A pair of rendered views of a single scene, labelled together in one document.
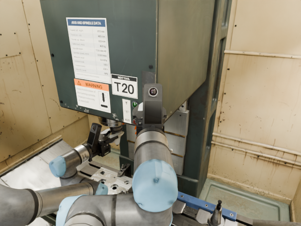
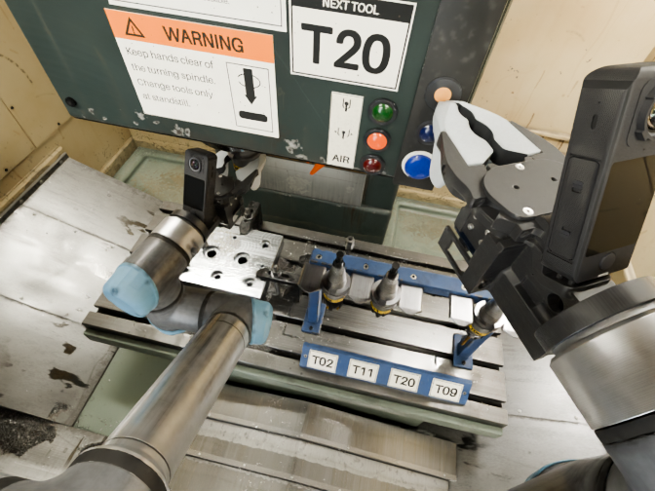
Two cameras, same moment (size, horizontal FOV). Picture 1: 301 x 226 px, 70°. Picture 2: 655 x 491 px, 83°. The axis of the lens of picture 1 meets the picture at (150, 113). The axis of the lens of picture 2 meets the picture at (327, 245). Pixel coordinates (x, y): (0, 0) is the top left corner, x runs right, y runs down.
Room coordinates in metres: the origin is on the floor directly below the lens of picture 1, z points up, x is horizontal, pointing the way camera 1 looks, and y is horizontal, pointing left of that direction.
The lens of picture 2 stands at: (0.36, 0.19, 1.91)
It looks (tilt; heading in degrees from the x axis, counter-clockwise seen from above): 53 degrees down; 341
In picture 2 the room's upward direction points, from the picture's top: 5 degrees clockwise
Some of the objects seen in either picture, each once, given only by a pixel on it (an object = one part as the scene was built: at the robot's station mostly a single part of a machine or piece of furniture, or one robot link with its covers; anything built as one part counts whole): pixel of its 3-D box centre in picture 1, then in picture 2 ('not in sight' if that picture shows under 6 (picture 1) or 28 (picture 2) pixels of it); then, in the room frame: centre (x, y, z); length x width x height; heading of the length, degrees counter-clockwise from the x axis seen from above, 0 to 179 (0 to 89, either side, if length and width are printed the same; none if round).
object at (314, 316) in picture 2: not in sight; (315, 293); (0.82, 0.05, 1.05); 0.10 x 0.05 x 0.30; 153
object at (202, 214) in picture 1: (202, 216); (461, 311); (0.62, -0.22, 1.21); 0.07 x 0.05 x 0.01; 153
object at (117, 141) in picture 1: (117, 139); (254, 176); (0.90, 0.16, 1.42); 0.09 x 0.03 x 0.06; 128
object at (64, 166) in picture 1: (65, 163); (147, 276); (0.72, 0.35, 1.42); 0.11 x 0.08 x 0.09; 141
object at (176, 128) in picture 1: (154, 137); (302, 137); (1.34, -0.03, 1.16); 0.48 x 0.05 x 0.51; 63
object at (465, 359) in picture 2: not in sight; (481, 330); (0.62, -0.34, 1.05); 0.10 x 0.05 x 0.30; 153
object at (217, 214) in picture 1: (217, 214); (496, 306); (0.60, -0.27, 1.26); 0.04 x 0.04 x 0.07
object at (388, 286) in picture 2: not in sight; (389, 283); (0.70, -0.07, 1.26); 0.04 x 0.04 x 0.07
